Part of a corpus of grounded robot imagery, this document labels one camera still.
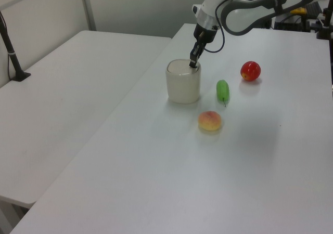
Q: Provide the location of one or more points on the black camera stand pole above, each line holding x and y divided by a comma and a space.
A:
11, 54

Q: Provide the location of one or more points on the white side table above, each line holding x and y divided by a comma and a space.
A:
65, 109

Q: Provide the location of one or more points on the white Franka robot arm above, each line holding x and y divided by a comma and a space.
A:
249, 10

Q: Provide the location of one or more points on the yellow handheld meter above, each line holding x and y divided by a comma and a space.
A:
299, 10

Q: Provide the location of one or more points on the green toy cucumber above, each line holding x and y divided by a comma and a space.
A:
223, 90

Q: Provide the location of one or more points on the black clamp stand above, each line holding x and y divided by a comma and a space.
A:
325, 26

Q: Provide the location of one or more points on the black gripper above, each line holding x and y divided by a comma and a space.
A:
206, 34

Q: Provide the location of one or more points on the grey partition post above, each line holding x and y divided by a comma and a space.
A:
88, 7

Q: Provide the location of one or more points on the orange pink toy peach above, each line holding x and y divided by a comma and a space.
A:
209, 120

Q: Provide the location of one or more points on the black keyboard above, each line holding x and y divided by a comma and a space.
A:
313, 10

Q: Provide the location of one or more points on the red toy apple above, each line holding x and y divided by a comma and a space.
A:
250, 71

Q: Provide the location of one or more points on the cream garbage bin with lid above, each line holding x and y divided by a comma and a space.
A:
183, 84

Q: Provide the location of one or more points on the black equipment box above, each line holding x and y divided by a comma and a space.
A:
291, 23

